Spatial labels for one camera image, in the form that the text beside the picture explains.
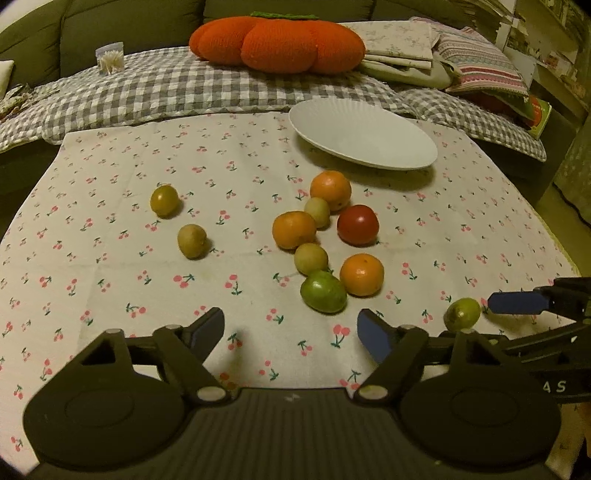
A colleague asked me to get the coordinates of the small green fruit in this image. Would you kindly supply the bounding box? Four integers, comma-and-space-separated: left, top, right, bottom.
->
444, 298, 481, 333

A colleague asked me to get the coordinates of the orange tangerine bottom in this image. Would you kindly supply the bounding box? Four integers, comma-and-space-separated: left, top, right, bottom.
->
339, 253, 385, 297

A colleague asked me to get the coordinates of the orange tangerine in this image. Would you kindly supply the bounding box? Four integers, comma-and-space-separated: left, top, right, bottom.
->
339, 253, 385, 297
310, 170, 352, 212
271, 211, 317, 250

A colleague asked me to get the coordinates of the large green tomato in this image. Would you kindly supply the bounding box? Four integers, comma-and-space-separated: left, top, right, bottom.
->
300, 270, 348, 314

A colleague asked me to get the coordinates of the brown kiwi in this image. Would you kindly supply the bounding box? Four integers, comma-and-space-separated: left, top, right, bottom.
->
177, 224, 208, 260

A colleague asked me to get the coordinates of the small yellow-green fruit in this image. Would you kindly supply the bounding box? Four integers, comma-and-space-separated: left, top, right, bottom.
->
294, 243, 329, 276
304, 197, 331, 229

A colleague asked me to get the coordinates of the red tomato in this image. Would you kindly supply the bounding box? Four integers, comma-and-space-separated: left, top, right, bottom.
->
337, 205, 380, 246

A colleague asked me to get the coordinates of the olive green fruit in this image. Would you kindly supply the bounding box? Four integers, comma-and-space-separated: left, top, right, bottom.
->
149, 184, 180, 218

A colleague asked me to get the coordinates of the orange tangerine top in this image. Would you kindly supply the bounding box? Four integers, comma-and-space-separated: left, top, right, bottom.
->
310, 170, 352, 212

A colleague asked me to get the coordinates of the cherry print tablecloth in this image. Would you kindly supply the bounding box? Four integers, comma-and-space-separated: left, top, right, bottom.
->
1, 113, 577, 471

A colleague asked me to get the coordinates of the book with red cover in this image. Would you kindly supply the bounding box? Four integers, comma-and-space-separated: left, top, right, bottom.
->
522, 95, 552, 139

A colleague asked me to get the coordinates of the white ribbed plate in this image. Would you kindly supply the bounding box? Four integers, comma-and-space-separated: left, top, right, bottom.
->
288, 98, 438, 171

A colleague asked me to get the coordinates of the striped patterned pillow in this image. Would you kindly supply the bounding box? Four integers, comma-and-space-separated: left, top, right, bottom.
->
411, 17, 529, 97

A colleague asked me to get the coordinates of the grey checkered blanket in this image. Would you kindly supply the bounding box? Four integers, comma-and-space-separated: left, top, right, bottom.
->
1, 47, 547, 162

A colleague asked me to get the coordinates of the folded floral beige bedding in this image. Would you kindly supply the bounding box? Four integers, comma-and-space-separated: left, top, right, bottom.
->
342, 20, 460, 90

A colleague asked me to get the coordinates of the clear cotton swab box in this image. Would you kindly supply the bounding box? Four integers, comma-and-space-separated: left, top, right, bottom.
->
95, 42, 125, 75

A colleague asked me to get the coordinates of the floral fabric at sofa edge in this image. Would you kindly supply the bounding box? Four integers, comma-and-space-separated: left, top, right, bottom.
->
0, 83, 44, 121

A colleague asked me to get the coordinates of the red pumpkin plush cushion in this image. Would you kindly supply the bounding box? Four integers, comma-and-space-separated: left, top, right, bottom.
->
188, 16, 366, 75

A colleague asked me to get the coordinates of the small white embroidered pillow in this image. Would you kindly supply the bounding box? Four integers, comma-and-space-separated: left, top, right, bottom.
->
0, 60, 14, 100

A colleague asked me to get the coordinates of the dark grey sofa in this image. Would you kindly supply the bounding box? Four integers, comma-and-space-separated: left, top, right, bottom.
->
1, 0, 500, 87

